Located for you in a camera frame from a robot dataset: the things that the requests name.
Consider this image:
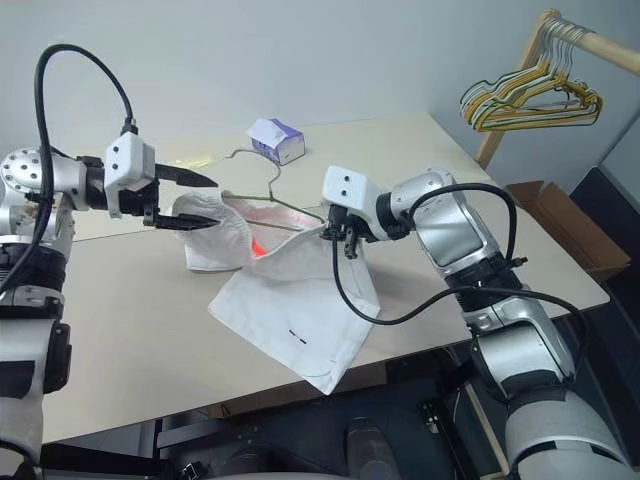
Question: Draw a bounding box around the green wire hanger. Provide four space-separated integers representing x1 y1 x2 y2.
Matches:
222 147 332 234

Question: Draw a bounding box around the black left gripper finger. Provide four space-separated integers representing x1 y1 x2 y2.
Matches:
143 211 223 232
152 163 220 190

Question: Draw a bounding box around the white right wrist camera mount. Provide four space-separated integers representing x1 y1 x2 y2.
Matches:
321 166 385 222

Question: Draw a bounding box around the brown cardboard box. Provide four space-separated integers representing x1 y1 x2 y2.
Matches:
504 179 632 284

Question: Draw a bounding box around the purple tissue box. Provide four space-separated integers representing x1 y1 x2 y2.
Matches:
247 118 306 167

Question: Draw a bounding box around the bunch of hangers on rack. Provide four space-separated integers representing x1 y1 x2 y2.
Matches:
458 22 605 134

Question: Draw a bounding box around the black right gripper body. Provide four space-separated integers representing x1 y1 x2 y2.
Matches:
327 201 382 246

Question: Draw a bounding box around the white cloth garment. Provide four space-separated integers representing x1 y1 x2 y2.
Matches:
172 191 384 396

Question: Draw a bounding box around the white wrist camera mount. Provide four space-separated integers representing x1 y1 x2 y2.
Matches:
321 166 385 222
103 130 157 219

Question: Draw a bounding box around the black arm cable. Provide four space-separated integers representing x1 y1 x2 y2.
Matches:
0 43 140 297
329 237 590 384
397 182 529 267

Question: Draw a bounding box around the white tissue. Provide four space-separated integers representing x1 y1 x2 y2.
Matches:
246 118 282 147

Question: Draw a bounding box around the yellowish clear plastic strip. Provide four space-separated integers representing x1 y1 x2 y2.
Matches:
168 153 220 169

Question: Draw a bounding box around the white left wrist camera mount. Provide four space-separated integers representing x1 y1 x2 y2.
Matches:
103 130 157 219

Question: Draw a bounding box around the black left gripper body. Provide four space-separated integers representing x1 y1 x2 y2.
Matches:
106 178 162 227

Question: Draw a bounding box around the wooden clothes rack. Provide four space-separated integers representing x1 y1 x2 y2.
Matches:
474 7 640 169

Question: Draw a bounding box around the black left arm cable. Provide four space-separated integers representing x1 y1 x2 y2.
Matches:
0 43 140 297

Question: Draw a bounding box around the dark rounded shape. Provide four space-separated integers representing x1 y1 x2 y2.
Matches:
344 414 397 480

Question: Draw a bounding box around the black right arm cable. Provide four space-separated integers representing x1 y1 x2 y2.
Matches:
329 237 590 384
397 182 529 267

